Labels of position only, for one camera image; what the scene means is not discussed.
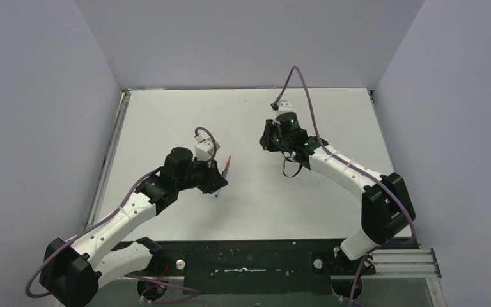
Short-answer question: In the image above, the pink marker pen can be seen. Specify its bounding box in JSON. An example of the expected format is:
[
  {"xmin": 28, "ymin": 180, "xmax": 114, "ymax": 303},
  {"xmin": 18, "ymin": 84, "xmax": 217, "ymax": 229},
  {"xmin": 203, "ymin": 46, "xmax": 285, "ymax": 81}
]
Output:
[{"xmin": 222, "ymin": 156, "xmax": 231, "ymax": 178}]

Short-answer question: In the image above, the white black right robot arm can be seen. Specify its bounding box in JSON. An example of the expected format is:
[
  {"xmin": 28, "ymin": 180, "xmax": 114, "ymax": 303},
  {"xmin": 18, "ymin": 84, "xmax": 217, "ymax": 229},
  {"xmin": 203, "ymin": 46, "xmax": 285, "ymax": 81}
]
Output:
[{"xmin": 259, "ymin": 112, "xmax": 416, "ymax": 261}]

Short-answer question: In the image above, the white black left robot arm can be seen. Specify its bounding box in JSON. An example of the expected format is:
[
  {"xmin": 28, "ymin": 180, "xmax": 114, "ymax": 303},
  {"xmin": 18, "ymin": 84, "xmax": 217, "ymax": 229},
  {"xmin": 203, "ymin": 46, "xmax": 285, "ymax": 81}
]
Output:
[{"xmin": 35, "ymin": 143, "xmax": 228, "ymax": 306}]

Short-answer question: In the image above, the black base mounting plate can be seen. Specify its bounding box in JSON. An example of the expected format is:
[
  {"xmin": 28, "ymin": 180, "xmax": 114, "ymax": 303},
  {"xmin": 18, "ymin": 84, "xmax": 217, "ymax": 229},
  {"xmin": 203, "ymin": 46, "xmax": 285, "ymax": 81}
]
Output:
[{"xmin": 135, "ymin": 239, "xmax": 359, "ymax": 295}]

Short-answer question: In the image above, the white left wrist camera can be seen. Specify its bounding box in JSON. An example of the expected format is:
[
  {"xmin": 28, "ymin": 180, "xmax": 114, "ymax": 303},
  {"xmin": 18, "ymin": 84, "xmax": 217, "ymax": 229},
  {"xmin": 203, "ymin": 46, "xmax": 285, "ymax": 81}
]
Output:
[{"xmin": 195, "ymin": 136, "xmax": 220, "ymax": 162}]

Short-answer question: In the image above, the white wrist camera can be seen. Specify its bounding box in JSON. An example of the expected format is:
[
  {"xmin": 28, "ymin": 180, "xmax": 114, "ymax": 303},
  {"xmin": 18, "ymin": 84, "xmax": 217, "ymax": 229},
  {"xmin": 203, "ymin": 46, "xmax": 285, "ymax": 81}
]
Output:
[
  {"xmin": 195, "ymin": 136, "xmax": 220, "ymax": 162},
  {"xmin": 275, "ymin": 100, "xmax": 294, "ymax": 116}
]

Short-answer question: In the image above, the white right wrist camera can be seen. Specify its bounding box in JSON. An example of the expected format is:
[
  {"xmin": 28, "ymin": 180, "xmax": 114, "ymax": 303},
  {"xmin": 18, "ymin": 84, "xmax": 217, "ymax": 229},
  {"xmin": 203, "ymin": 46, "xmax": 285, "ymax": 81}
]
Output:
[{"xmin": 275, "ymin": 100, "xmax": 294, "ymax": 116}]

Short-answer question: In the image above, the left side aluminium rail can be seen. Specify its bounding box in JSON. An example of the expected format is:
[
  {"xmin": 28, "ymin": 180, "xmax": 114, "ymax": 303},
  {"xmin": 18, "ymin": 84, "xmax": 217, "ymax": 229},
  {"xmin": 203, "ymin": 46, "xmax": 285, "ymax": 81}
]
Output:
[{"xmin": 85, "ymin": 90, "xmax": 131, "ymax": 229}]

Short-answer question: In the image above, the aluminium frame rail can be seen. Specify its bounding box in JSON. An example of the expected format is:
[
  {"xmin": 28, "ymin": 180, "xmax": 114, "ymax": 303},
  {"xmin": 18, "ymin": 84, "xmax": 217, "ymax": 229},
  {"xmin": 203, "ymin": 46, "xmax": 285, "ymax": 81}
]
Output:
[{"xmin": 61, "ymin": 249, "xmax": 442, "ymax": 281}]

